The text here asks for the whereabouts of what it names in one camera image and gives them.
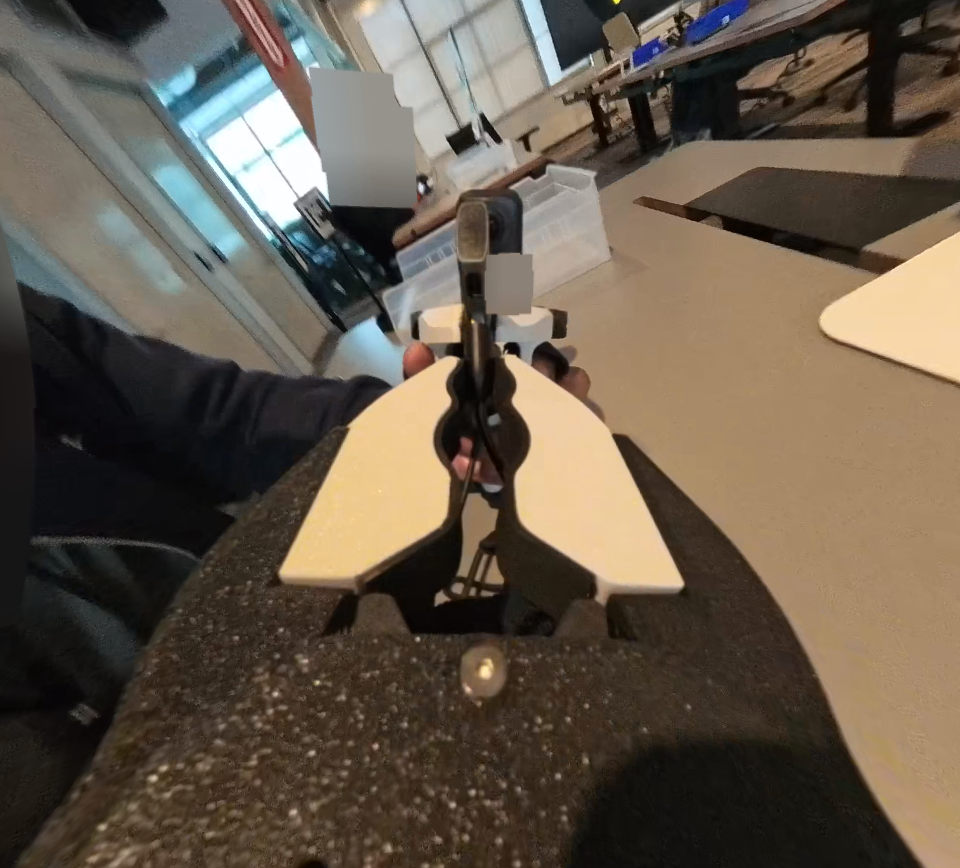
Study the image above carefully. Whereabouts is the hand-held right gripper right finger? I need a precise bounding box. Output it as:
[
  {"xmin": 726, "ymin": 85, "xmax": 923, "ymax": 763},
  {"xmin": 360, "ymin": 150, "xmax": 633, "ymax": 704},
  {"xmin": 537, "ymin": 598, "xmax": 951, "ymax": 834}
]
[{"xmin": 492, "ymin": 354, "xmax": 687, "ymax": 602}]

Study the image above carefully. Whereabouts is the clear plastic bin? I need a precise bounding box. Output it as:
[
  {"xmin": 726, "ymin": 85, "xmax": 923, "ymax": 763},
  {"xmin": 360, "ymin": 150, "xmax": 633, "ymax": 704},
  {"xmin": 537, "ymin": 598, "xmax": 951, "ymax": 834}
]
[{"xmin": 383, "ymin": 163, "xmax": 613, "ymax": 340}]

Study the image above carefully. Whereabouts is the person's torso in dark jacket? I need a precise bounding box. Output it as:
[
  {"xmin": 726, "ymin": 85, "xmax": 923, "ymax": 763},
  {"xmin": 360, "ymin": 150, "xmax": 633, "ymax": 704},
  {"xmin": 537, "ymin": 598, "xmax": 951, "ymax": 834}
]
[{"xmin": 0, "ymin": 508, "xmax": 211, "ymax": 809}]

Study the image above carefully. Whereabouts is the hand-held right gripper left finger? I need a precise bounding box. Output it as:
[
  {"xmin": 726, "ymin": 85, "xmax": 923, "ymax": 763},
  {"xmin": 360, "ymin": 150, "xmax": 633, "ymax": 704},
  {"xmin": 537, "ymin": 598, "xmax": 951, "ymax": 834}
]
[{"xmin": 278, "ymin": 354, "xmax": 475, "ymax": 599}]

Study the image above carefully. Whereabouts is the black desk mat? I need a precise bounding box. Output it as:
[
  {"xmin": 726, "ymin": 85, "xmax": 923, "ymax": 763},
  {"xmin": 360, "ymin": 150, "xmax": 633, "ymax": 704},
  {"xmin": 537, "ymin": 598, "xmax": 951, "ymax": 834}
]
[{"xmin": 636, "ymin": 166, "xmax": 960, "ymax": 257}]

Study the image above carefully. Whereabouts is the person's left hand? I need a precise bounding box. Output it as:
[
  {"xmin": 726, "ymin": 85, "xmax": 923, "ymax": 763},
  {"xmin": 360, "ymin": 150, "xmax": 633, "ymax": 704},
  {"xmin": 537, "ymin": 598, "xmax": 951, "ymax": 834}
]
[{"xmin": 402, "ymin": 340, "xmax": 595, "ymax": 407}]

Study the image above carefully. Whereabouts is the white stand with clear arms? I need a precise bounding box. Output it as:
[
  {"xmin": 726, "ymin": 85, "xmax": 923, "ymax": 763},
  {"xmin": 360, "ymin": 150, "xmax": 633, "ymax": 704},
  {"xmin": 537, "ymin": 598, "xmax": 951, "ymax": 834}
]
[{"xmin": 821, "ymin": 231, "xmax": 960, "ymax": 388}]

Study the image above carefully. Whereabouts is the person's left forearm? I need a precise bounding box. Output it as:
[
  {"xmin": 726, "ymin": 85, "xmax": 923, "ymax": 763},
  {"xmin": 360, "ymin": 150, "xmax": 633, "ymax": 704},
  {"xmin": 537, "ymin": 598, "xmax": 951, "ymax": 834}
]
[{"xmin": 0, "ymin": 283, "xmax": 394, "ymax": 517}]

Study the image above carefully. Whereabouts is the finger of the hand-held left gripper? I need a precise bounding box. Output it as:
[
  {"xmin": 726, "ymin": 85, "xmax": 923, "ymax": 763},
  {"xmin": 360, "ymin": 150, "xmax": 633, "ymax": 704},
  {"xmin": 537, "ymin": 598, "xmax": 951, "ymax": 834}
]
[
  {"xmin": 492, "ymin": 304, "xmax": 561, "ymax": 358},
  {"xmin": 413, "ymin": 304, "xmax": 471, "ymax": 355}
]

